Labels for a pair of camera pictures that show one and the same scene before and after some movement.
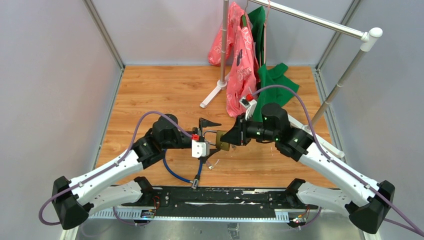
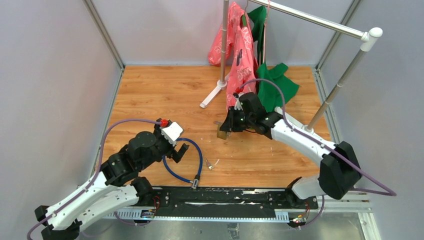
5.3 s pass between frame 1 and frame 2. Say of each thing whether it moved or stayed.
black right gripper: moved
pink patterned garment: stayed
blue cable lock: stayed
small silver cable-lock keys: stayed
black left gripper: moved
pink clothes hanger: stayed
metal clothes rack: stayed
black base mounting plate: stayed
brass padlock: moved
